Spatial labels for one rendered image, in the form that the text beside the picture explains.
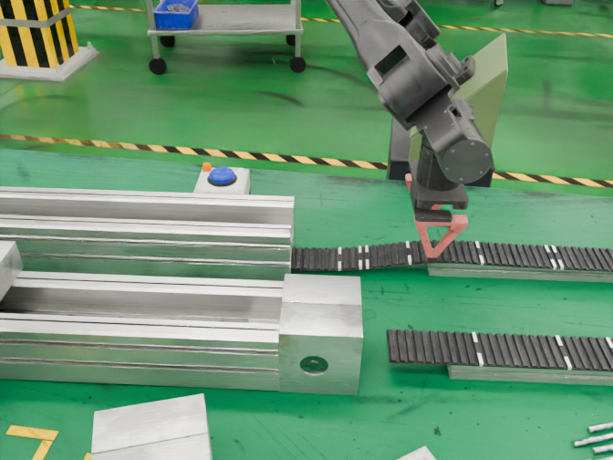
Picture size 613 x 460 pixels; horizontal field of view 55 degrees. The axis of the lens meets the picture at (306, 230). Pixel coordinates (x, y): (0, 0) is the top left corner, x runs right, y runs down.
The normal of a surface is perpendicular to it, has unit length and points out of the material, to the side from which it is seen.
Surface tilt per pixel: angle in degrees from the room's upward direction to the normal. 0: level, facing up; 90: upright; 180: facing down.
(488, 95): 90
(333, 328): 0
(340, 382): 90
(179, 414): 0
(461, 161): 90
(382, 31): 58
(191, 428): 0
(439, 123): 44
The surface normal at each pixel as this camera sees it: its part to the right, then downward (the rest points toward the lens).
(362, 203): 0.01, -0.81
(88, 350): -0.04, 0.58
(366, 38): -0.48, -0.04
